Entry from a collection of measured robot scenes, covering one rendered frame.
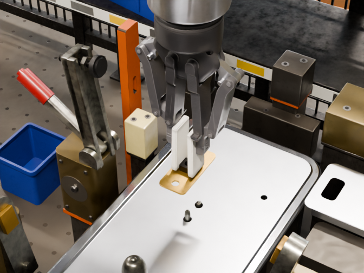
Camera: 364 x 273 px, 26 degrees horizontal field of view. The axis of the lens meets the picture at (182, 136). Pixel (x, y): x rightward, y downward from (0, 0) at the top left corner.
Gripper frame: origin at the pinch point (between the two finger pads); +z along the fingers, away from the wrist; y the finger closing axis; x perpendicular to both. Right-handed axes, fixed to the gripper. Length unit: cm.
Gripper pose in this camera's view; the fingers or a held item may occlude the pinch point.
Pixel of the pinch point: (188, 146)
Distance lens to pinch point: 97.1
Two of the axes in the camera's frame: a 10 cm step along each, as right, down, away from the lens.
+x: -5.2, 5.8, -6.3
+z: 0.0, 7.4, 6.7
